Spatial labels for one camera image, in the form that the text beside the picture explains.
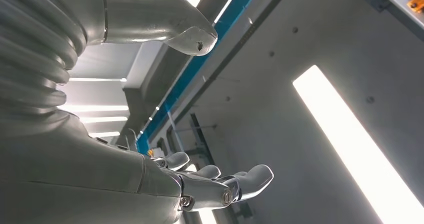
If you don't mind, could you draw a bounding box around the narrow ceiling light strip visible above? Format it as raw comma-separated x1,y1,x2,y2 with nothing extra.
79,116,129,124
57,104,130,113
88,131,121,138

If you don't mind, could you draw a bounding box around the blue ceiling beam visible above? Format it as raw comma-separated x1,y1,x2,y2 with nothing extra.
136,0,265,156

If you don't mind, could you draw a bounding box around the long ceiling light panel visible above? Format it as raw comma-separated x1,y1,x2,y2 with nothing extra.
292,65,424,224

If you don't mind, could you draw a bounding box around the orange metal bracket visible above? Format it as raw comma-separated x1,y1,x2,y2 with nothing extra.
407,0,424,14

